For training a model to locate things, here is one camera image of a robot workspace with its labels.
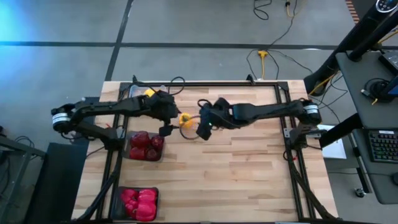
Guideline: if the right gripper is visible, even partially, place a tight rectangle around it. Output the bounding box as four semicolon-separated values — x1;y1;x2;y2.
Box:
179;98;234;141

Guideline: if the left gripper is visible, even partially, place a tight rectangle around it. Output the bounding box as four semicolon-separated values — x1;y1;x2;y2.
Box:
148;91;182;138

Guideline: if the dark red apple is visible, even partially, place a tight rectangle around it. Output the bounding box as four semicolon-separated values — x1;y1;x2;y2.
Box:
145;148;160;162
150;134;165;152

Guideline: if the brown round item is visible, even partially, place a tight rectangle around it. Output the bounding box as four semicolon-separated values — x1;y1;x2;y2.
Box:
129;131;151;149

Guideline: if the red bell pepper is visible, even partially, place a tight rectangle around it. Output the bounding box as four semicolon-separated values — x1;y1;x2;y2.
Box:
136;201;157;222
138;189;158;203
124;200;139;218
120;189;140;205

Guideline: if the grey plastic basket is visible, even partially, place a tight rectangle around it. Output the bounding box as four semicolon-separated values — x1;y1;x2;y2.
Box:
110;185;160;222
122;129;165;162

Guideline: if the clear plastic bin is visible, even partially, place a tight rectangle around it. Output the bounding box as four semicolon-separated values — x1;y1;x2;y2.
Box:
128;84;169;99

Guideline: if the yellow power splitter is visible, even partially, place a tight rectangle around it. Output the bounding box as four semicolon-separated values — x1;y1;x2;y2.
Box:
257;50;269;80

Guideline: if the black floor box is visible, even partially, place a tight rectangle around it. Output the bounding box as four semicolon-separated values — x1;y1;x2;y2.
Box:
24;142;90;224

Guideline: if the white paper sheet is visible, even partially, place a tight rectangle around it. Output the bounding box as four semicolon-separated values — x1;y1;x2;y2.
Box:
317;124;348;159

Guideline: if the dark metal shelf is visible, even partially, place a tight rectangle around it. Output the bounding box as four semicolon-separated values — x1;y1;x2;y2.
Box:
0;135;46;224

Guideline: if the grey office desk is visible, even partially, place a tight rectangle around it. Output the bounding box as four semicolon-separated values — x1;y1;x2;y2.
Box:
335;51;398;206

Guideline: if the black stand pole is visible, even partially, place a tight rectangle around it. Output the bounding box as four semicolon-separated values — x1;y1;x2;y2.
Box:
347;17;398;62
303;6;398;96

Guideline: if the black backlit keyboard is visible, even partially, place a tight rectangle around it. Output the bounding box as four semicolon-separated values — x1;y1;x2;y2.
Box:
368;129;398;163

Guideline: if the dark laptop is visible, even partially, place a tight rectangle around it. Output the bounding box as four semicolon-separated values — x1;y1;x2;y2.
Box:
377;49;398;75

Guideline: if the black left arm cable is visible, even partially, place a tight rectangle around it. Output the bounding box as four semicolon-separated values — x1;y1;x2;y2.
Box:
167;76;187;96

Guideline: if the black aluminium table frame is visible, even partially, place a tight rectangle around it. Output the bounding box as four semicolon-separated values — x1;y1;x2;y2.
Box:
71;80;343;224

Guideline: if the yellow power strip with cables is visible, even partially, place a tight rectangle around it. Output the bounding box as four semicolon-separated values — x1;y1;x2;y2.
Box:
246;48;315;82

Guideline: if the black floor cable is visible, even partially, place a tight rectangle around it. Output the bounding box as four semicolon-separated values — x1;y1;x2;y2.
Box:
253;0;273;21

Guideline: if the yellow floor cable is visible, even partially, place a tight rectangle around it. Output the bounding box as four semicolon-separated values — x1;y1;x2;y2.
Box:
285;0;299;18

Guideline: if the black coiled desk cable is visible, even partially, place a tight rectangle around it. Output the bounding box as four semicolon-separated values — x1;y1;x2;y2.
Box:
362;77;392;102

